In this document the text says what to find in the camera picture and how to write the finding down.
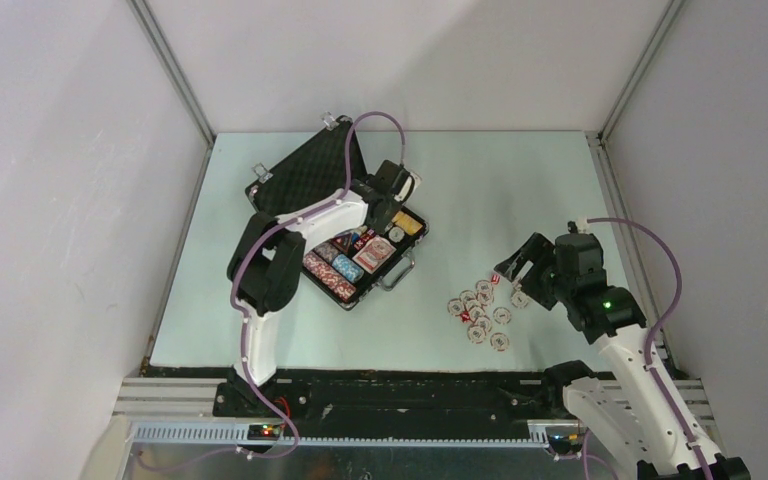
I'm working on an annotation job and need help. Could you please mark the red dice in case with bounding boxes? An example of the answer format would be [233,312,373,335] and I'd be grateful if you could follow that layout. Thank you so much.
[353,229,377,250]

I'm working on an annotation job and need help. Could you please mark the yellow poker chip stack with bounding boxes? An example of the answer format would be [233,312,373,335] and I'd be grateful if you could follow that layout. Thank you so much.
[393,211,424,236]

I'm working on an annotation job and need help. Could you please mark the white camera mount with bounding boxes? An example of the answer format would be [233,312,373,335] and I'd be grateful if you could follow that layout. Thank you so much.
[567,218,591,234]
[394,172,422,203]

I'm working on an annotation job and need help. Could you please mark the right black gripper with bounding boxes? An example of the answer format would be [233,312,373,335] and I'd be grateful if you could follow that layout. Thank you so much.
[494,232,574,310]

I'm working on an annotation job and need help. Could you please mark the white red chip stack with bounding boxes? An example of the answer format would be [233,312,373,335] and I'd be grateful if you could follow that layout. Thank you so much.
[446,273,532,352]

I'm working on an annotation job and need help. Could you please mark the black poker set case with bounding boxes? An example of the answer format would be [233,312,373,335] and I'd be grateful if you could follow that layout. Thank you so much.
[245,116,428,310]

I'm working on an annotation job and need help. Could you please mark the red white chip row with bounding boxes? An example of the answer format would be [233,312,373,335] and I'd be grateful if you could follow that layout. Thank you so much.
[303,252,356,303]

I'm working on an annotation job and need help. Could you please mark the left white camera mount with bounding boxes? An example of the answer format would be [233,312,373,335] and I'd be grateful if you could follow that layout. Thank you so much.
[394,172,422,203]

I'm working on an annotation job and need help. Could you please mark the red playing card deck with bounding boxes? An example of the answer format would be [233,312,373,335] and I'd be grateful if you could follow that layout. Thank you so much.
[353,236,396,274]

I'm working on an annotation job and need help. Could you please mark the light blue chip stack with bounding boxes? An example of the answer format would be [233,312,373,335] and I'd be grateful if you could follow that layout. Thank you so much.
[332,254,365,284]

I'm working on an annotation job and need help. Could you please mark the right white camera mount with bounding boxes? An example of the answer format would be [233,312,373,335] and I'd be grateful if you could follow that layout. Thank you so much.
[567,218,591,234]

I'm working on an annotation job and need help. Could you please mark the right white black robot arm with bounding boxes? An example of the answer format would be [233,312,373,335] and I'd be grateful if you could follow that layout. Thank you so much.
[494,232,751,479]

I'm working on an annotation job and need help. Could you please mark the blue patterned card deck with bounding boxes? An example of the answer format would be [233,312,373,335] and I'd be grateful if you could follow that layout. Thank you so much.
[330,230,361,254]

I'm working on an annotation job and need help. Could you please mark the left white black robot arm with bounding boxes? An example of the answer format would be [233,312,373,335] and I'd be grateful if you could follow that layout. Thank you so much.
[228,160,421,417]

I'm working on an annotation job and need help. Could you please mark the purple grey chip stack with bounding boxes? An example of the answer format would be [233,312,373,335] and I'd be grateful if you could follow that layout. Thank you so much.
[314,241,341,264]

